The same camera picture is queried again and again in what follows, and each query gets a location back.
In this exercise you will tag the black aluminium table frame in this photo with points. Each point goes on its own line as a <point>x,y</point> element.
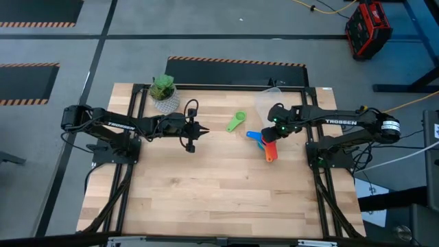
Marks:
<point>223,88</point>

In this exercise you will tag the blue measuring cup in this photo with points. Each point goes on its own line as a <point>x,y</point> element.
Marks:
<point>254,134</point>

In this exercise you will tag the red and black tool case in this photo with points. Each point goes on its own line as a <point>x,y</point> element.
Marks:
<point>368,31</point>

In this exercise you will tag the round metal caster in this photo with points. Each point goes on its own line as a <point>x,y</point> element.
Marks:
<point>403,233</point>

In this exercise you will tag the blue metal frame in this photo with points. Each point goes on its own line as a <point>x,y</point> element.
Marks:
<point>420,31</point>

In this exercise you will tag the silver camera mount bar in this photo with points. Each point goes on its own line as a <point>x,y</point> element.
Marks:
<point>223,242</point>

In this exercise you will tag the clear plastic basket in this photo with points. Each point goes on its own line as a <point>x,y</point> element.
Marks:
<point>265,103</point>

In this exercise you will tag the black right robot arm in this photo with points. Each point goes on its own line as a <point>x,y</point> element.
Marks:
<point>339,121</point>

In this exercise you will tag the black bar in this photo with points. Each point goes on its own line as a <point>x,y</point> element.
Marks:
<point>391,200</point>

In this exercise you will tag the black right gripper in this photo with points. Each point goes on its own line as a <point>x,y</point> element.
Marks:
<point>288,118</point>

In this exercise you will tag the black hazard-striped floor mat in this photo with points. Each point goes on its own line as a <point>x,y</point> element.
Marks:
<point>41,10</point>
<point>24,82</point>
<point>223,73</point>

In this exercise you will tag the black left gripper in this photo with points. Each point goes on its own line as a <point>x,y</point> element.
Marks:
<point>175,125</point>

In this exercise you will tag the white sheet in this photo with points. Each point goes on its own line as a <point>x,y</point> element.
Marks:
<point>377,217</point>

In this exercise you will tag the orange measuring cup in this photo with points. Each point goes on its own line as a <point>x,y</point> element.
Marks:
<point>271,157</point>

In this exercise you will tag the succulent in patterned white pot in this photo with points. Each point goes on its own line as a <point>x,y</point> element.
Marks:
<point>164,87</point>

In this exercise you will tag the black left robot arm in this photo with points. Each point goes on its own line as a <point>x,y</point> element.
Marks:
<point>120,125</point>

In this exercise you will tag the teal measuring cup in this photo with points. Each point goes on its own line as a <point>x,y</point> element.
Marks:
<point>261,145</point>

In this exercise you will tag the red measuring cup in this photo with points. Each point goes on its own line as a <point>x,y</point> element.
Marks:
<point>271,145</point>

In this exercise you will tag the grey cabinet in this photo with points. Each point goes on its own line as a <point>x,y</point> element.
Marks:
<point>431,164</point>

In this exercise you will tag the green measuring cup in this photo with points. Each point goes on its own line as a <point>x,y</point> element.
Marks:
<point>240,116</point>

